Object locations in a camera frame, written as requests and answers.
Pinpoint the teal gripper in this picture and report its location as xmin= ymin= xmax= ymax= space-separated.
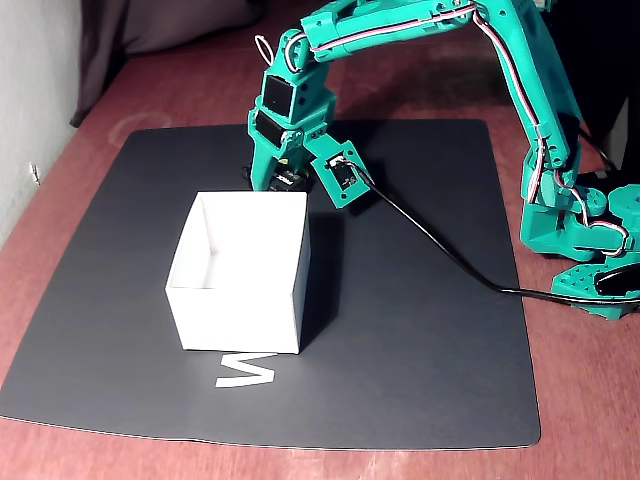
xmin=247 ymin=61 xmax=337 ymax=193

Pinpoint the white cardboard box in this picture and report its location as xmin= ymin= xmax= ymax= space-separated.
xmin=164 ymin=190 xmax=312 ymax=355

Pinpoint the teal framed wrist camera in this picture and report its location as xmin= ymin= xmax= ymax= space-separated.
xmin=309 ymin=140 xmax=370 ymax=210

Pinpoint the dark grey curtain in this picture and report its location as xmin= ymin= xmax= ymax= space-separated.
xmin=69 ymin=0 xmax=266 ymax=129

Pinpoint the black camera cable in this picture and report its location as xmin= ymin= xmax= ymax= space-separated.
xmin=349 ymin=162 xmax=640 ymax=307

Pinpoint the black mat with letters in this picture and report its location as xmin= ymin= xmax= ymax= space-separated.
xmin=0 ymin=118 xmax=543 ymax=449

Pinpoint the small black battery pack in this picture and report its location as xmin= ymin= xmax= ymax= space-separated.
xmin=240 ymin=159 xmax=311 ymax=194

